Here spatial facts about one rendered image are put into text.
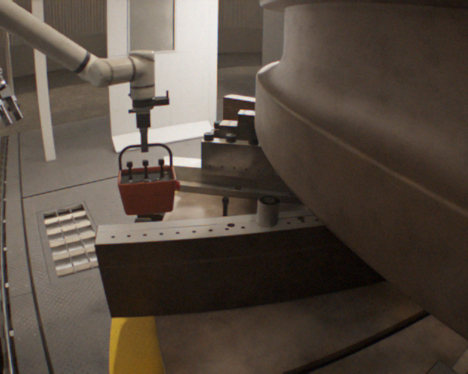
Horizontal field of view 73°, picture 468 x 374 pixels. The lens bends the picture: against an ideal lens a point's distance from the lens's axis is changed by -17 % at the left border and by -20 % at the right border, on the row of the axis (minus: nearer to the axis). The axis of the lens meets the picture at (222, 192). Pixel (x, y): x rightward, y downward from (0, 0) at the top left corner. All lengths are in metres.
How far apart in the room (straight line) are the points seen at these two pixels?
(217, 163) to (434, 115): 1.67
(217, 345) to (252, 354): 0.14
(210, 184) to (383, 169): 1.76
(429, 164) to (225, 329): 1.01
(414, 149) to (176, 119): 3.86
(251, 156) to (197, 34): 2.51
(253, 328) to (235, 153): 1.17
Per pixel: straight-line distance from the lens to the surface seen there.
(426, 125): 0.95
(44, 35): 1.21
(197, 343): 1.46
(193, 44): 4.51
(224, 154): 2.33
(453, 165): 0.88
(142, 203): 1.28
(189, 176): 2.53
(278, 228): 1.42
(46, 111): 4.20
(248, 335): 1.50
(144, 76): 1.23
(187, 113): 4.62
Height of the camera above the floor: 1.42
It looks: 26 degrees down
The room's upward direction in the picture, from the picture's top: 1 degrees clockwise
